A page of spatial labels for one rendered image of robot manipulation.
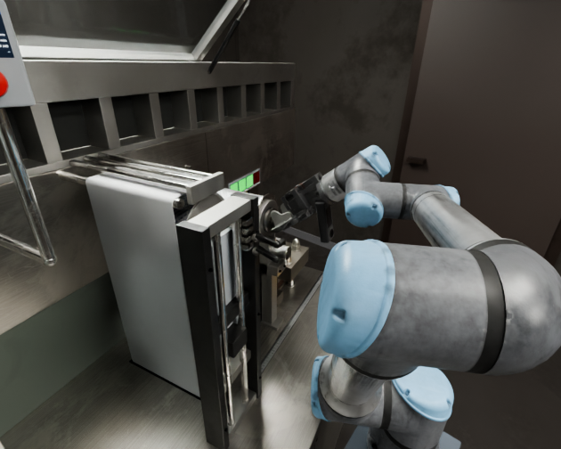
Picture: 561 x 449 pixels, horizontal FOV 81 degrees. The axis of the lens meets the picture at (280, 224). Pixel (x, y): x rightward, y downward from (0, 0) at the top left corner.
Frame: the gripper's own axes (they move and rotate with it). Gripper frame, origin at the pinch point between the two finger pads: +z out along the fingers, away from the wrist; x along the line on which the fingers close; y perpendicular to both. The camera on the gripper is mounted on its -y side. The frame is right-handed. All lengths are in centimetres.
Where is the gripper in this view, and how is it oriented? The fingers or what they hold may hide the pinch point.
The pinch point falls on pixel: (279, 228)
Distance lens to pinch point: 93.8
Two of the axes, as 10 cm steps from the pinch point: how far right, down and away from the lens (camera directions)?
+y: -5.6, -8.2, -0.9
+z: -6.9, 4.1, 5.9
